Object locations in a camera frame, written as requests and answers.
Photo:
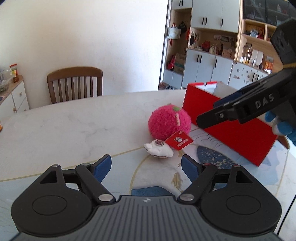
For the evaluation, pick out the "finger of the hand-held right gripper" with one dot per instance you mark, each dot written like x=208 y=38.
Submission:
x=215 y=117
x=231 y=97

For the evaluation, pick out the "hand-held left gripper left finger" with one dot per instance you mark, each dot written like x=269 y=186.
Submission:
x=101 y=168

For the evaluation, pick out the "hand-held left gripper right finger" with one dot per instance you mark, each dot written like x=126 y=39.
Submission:
x=189 y=168

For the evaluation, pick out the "red cardboard box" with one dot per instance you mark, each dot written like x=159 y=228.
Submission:
x=231 y=139

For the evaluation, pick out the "white shell plush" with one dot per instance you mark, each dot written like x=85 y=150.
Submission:
x=159 y=150

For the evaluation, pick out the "pink plush ball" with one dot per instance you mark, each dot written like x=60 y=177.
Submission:
x=164 y=122

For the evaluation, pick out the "white marble desktop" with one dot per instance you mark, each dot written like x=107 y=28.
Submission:
x=69 y=129

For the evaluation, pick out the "person's right hand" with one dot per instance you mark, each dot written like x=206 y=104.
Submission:
x=283 y=128

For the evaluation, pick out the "blue printed table mat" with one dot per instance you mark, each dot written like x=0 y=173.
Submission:
x=152 y=171

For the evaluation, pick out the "brown wooden chair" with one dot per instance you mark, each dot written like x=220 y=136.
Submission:
x=74 y=71
x=285 y=142

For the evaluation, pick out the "cardboard carton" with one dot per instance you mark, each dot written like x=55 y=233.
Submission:
x=180 y=63

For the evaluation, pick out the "red bag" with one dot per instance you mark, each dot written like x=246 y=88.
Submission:
x=171 y=63

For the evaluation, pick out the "black hanging bag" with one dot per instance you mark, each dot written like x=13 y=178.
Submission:
x=182 y=27

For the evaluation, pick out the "light hanging bag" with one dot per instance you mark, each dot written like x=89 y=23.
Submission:
x=173 y=32

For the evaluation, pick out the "white side cabinet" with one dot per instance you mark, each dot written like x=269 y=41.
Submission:
x=19 y=95

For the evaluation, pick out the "red lid spice jar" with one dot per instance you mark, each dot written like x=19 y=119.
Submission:
x=14 y=73

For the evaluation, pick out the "clear plastic container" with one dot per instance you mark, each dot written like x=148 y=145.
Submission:
x=5 y=80

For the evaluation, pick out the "grey and wood wall cabinet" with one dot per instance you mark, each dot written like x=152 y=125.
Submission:
x=208 y=64

